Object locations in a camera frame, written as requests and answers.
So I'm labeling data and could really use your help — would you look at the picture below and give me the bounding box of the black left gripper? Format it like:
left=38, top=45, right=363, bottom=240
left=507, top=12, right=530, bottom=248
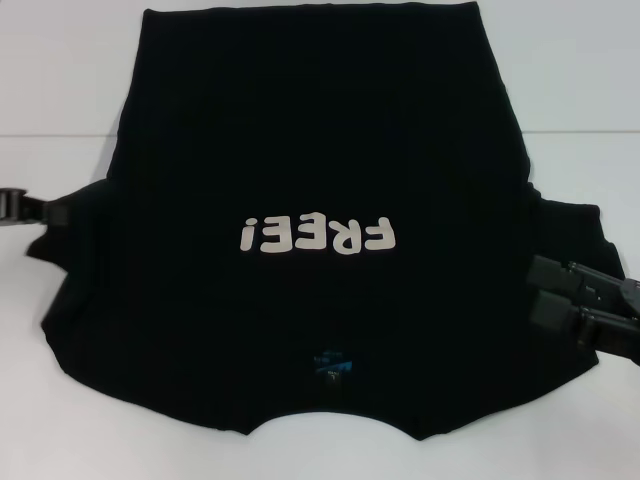
left=0, top=185, right=72, bottom=232

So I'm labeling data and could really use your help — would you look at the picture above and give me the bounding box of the black t-shirt with FREE print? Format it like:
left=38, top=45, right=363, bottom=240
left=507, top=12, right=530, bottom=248
left=25, top=0, right=626, bottom=444

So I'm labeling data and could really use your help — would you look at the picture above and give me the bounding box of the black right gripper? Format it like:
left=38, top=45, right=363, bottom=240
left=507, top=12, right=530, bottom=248
left=529, top=253, right=640, bottom=354

